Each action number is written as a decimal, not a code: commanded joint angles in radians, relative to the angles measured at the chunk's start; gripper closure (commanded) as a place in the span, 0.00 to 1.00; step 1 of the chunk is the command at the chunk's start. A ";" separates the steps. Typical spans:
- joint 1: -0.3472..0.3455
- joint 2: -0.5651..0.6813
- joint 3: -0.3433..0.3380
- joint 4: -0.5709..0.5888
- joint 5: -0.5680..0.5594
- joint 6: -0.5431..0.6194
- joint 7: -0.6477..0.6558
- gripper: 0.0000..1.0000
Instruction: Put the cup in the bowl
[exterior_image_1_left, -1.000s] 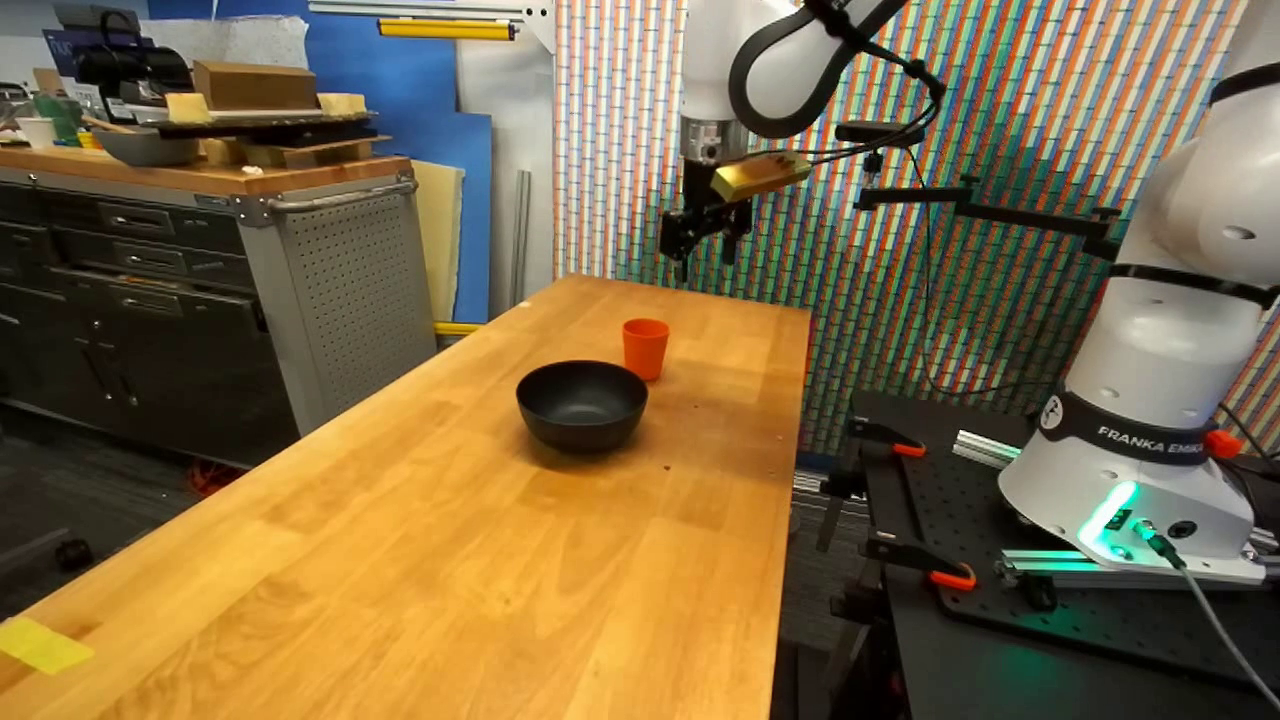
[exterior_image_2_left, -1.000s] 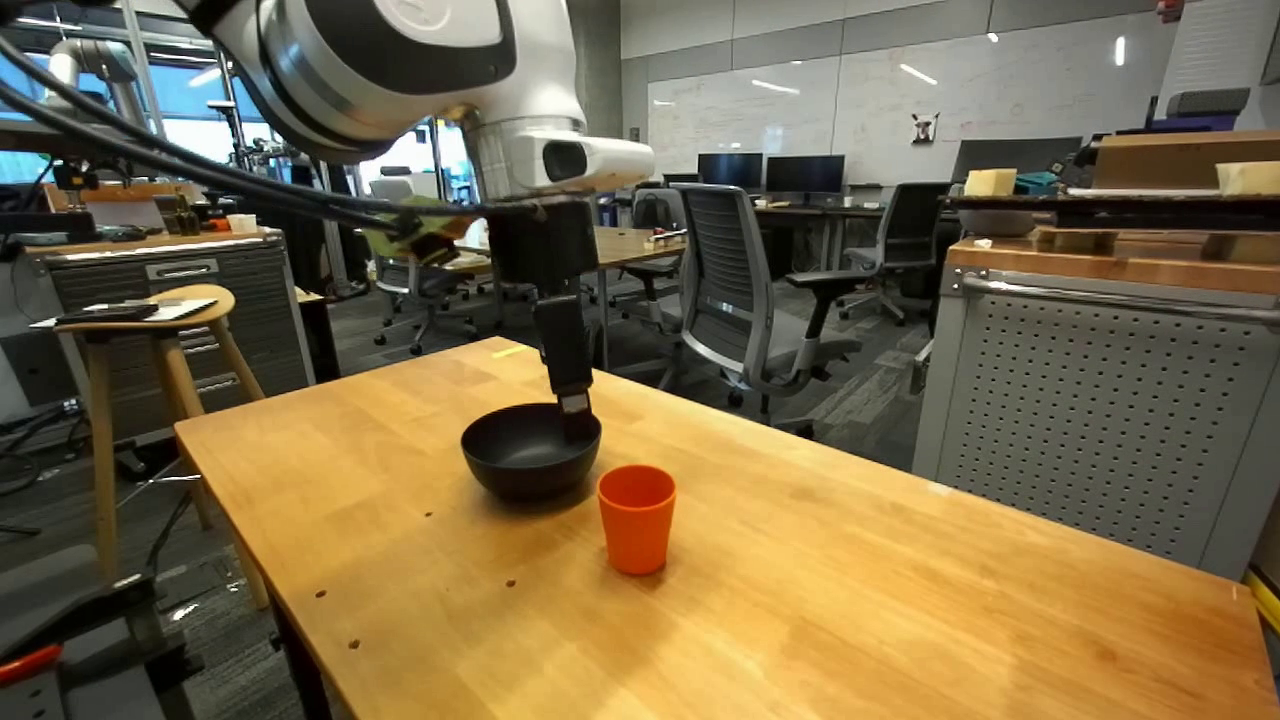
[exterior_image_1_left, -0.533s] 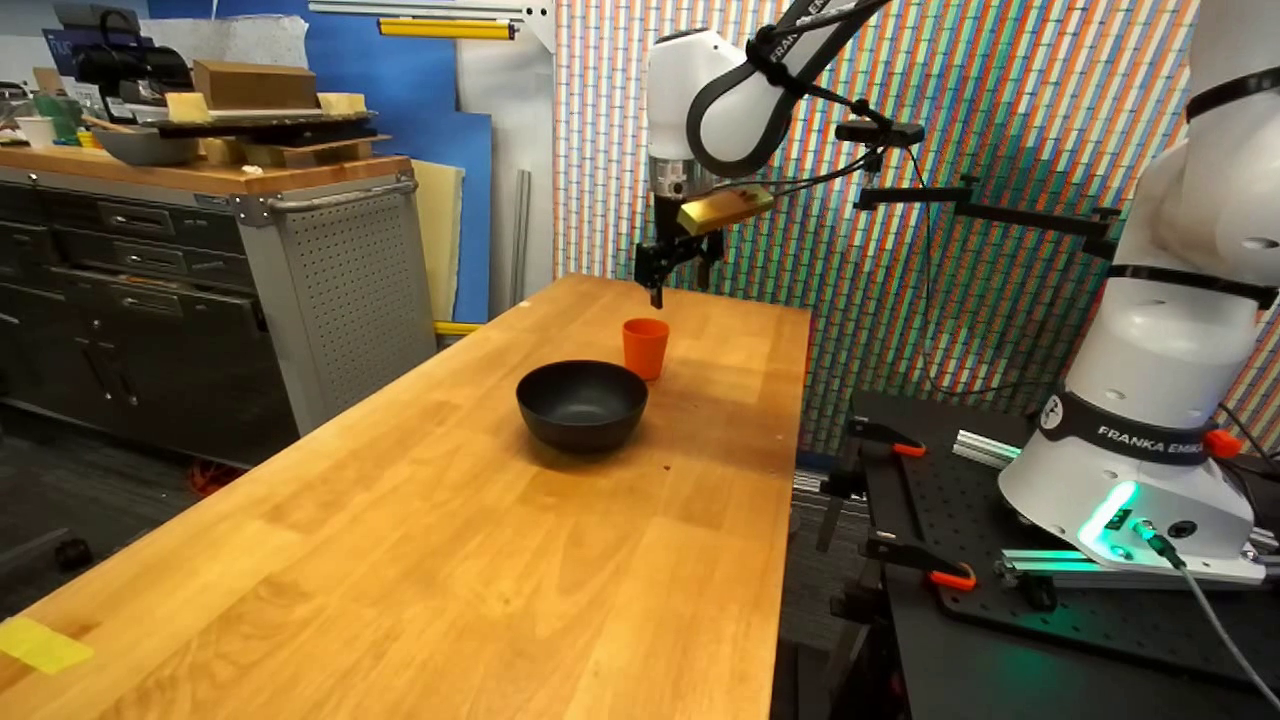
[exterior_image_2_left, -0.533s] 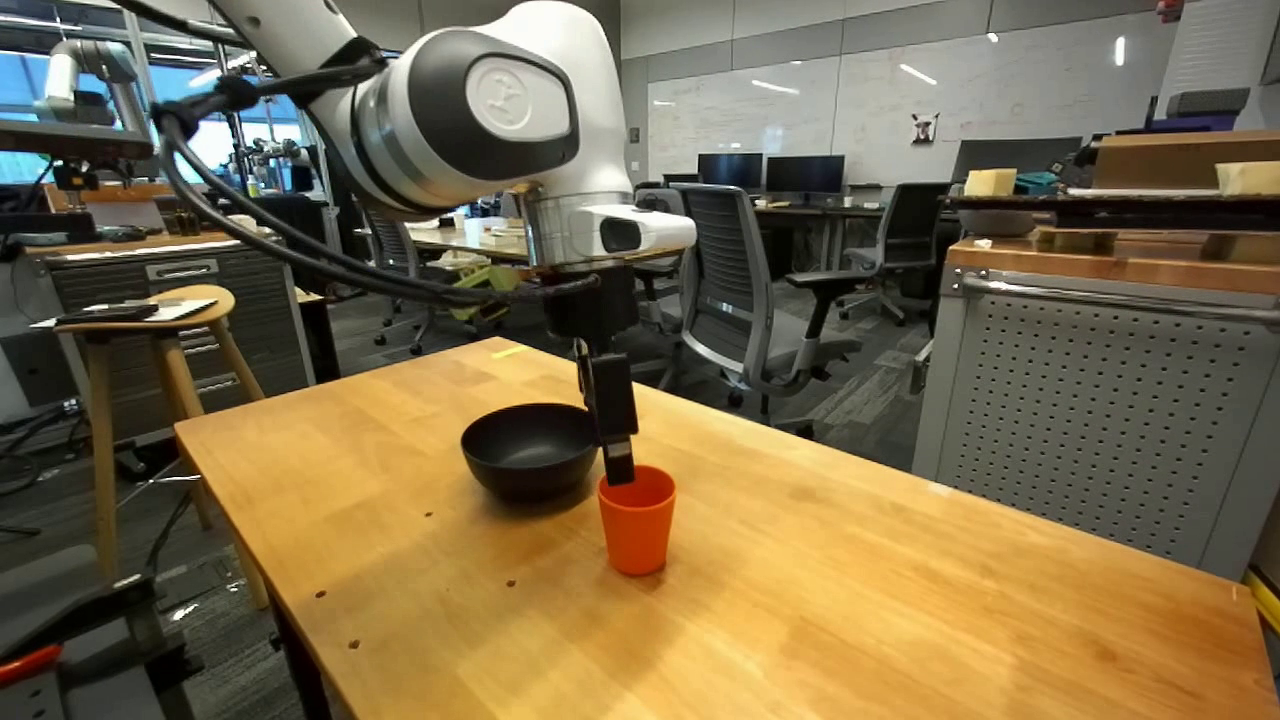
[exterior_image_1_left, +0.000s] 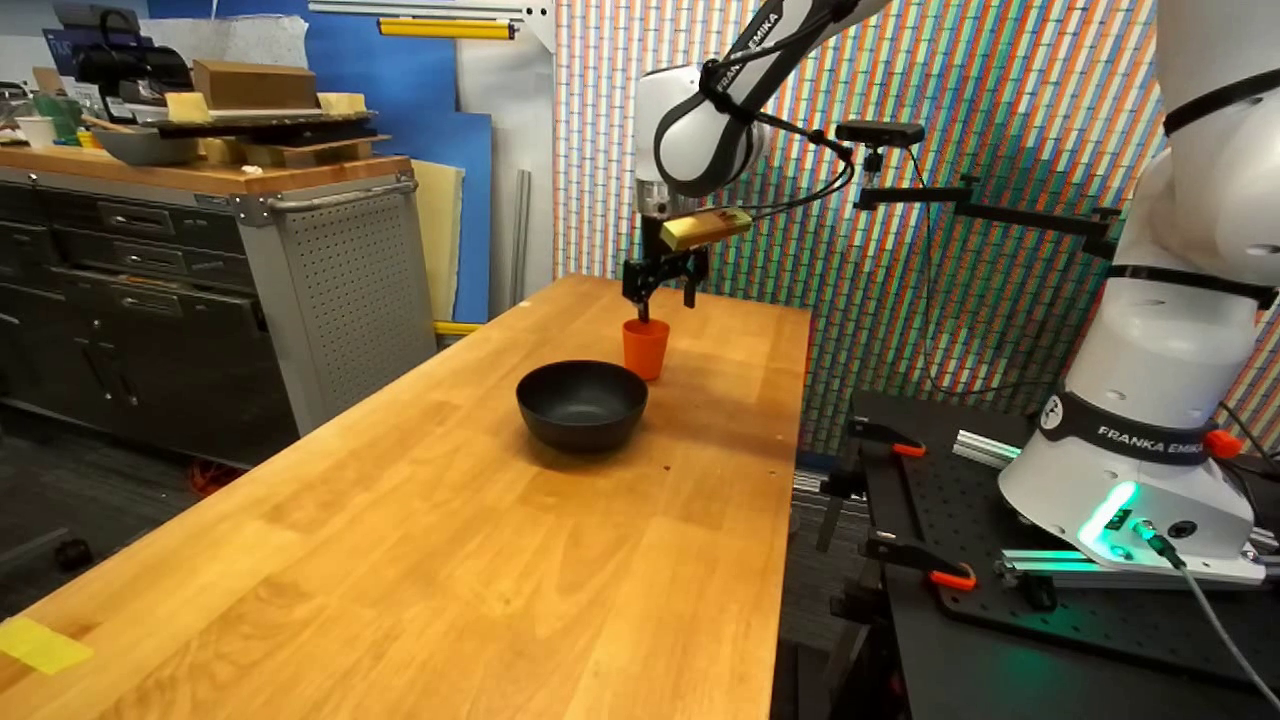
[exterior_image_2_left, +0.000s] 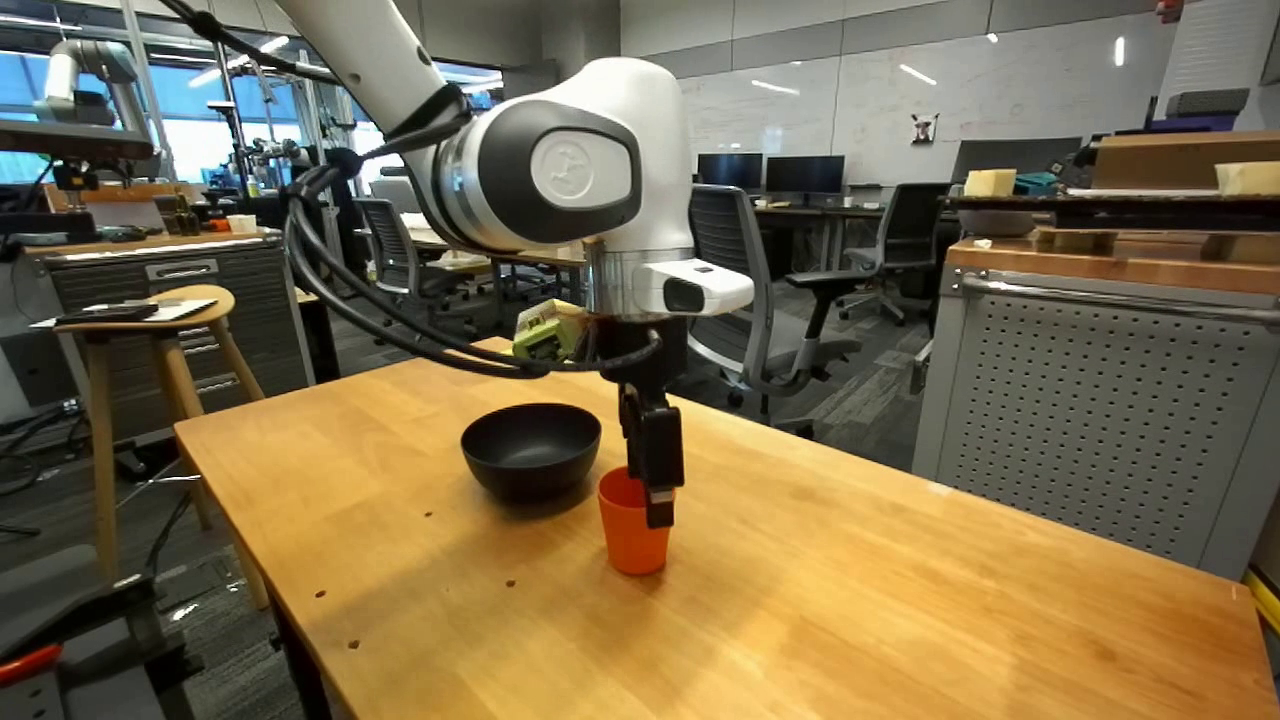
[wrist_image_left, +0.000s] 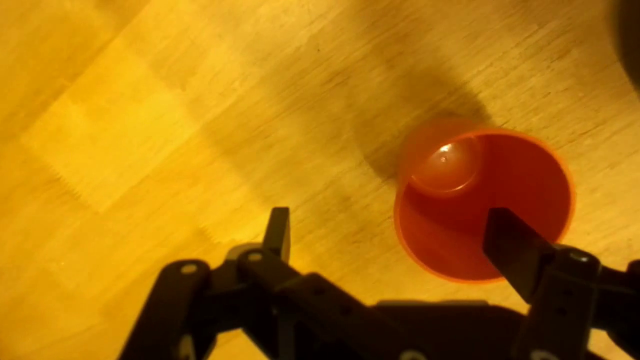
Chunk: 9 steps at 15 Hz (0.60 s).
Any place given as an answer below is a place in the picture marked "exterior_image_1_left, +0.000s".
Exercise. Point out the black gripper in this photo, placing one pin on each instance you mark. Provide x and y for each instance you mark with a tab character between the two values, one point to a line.
663	267

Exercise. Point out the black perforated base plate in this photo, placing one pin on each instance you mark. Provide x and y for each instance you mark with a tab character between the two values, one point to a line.
985	640

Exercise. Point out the orange cup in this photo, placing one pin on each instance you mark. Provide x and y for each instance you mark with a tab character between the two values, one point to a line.
644	353

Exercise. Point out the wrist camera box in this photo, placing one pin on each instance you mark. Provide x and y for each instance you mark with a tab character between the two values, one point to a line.
704	229

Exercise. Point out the aluminium rail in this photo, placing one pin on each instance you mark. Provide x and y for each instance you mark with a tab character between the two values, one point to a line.
1134	571

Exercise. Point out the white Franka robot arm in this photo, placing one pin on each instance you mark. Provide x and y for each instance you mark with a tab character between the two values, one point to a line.
1172	361

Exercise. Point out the black bowl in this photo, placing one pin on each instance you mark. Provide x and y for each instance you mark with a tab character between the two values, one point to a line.
583	405

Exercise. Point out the yellow tape piece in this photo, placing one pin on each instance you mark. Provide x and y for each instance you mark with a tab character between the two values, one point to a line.
41	646

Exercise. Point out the stack of flat boards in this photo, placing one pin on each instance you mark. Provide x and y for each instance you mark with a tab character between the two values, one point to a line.
225	130

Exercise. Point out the brown wooden box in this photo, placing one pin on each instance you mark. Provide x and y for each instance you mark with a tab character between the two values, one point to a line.
254	82

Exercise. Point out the blue board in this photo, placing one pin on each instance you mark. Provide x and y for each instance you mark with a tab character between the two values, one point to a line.
424	133

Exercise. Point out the grey tool cabinet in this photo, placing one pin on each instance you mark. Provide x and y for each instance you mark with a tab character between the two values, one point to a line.
160	306

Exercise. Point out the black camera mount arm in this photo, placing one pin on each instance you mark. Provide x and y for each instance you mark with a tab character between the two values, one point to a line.
985	205

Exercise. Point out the yellow bar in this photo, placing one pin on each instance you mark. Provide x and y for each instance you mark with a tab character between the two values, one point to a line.
447	25

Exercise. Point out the black exterior camera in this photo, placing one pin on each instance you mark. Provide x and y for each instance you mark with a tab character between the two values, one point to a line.
883	133

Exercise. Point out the cream board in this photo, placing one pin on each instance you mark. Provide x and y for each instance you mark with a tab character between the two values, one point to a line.
439	243

